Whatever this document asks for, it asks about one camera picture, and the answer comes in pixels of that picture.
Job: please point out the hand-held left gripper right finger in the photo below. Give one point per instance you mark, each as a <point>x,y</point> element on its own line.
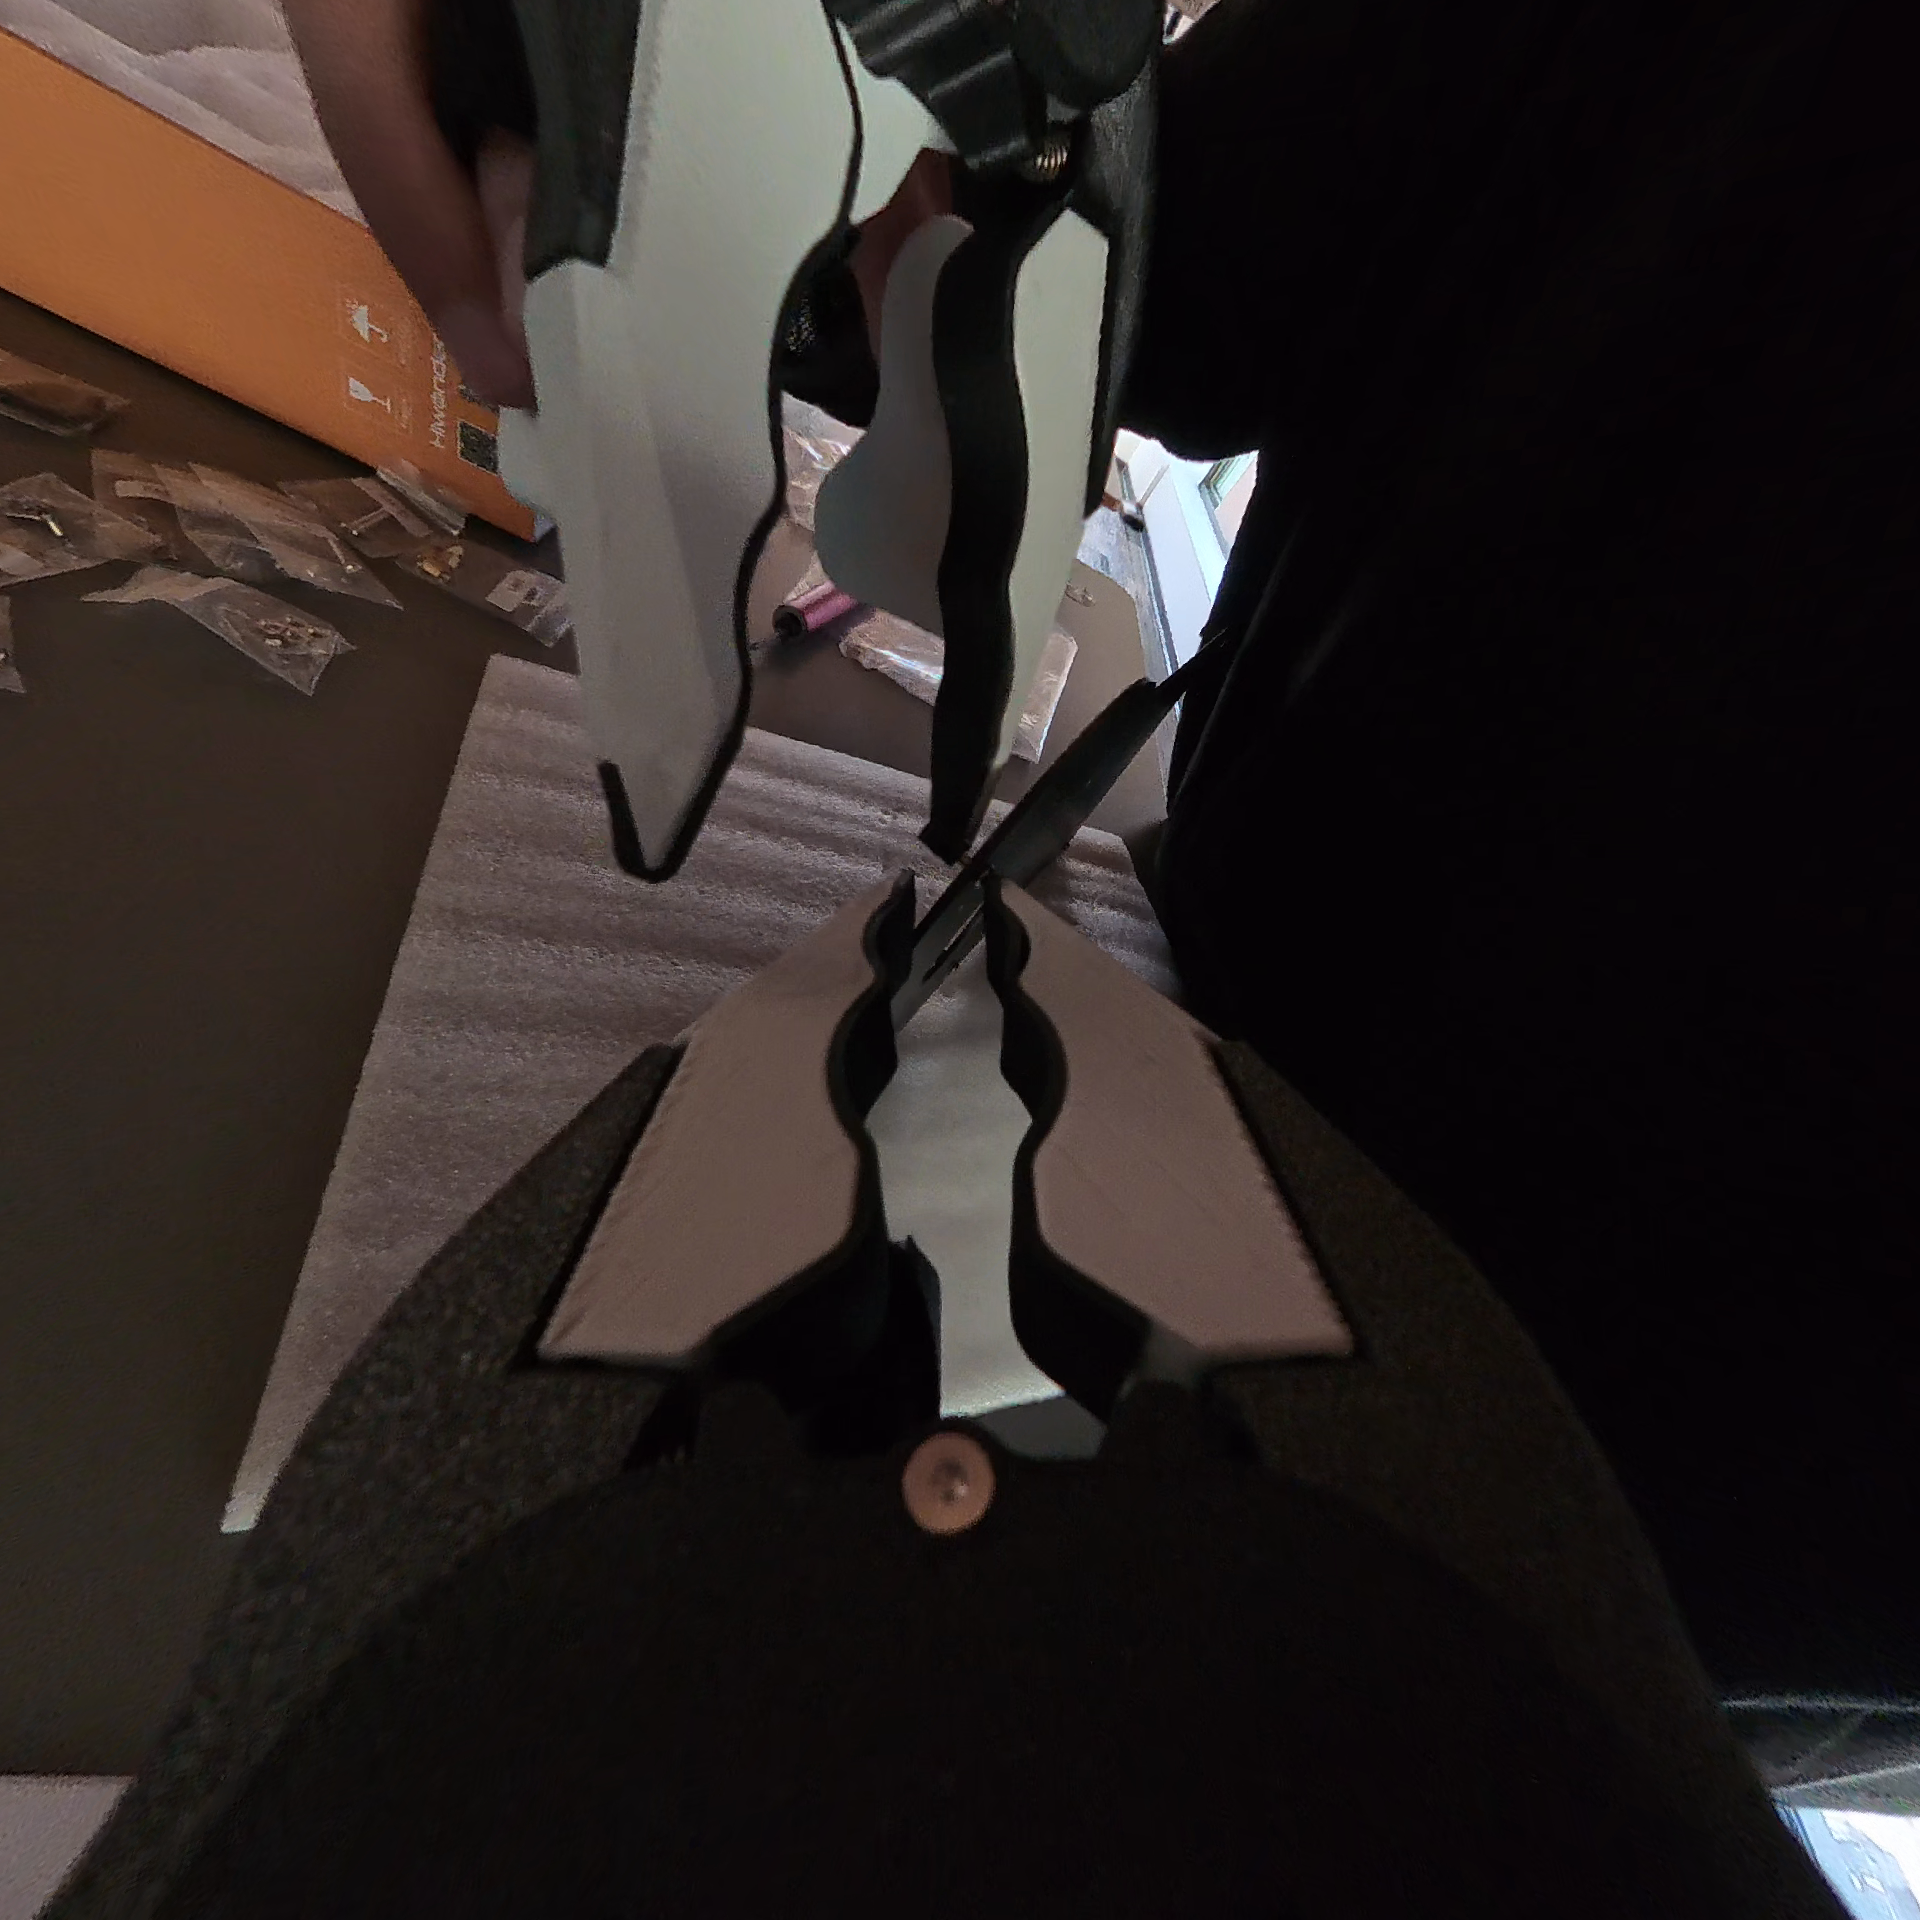
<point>1185,1184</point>

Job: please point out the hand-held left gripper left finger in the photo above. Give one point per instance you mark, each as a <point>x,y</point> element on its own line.
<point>706,1184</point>

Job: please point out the black metal chassis plate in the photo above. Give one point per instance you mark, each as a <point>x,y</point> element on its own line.
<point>1050,796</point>

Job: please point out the orange cardboard box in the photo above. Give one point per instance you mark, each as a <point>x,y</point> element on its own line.
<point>182,253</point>

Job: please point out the scattered small screw bags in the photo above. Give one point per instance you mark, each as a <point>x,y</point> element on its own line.
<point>225,608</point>

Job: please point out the large clear plastic bag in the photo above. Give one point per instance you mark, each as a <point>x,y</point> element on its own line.
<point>901,660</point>

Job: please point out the crumpled clear plastic wrap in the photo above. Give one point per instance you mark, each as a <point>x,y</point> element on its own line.
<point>827,465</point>

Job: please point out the white foam sheet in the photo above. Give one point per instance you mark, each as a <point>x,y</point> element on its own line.
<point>525,974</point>

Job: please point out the person's right hand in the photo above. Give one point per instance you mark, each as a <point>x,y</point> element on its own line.
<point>406,181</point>

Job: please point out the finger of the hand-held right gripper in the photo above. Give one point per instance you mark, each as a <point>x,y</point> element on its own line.
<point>662,450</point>
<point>1060,450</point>

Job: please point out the pink screwdriver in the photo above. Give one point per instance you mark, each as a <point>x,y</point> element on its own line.
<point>822,608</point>

